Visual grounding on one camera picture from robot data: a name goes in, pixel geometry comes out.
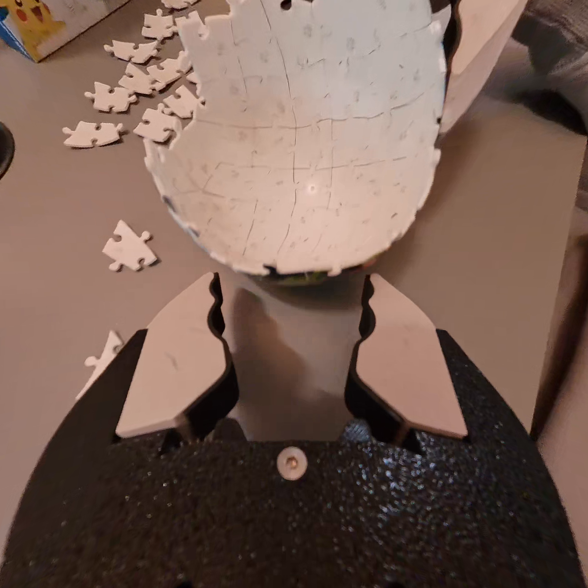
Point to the loose white jigsaw piece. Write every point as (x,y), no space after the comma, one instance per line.
(108,353)
(128,248)

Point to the printed puzzle ball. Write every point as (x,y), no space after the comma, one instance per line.
(298,138)

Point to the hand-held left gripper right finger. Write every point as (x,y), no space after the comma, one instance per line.
(409,367)

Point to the grey cloth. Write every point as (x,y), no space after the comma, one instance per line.
(551,46)

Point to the pile of white puzzle pieces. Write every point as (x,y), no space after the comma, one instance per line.
(110,97)

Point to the printed cardboard puzzle box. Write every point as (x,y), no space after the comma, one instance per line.
(46,23)

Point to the black round stand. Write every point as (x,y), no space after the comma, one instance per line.
(4,151)

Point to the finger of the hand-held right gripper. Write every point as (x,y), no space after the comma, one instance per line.
(482,36)

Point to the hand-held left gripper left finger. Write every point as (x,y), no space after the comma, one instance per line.
(165,367)

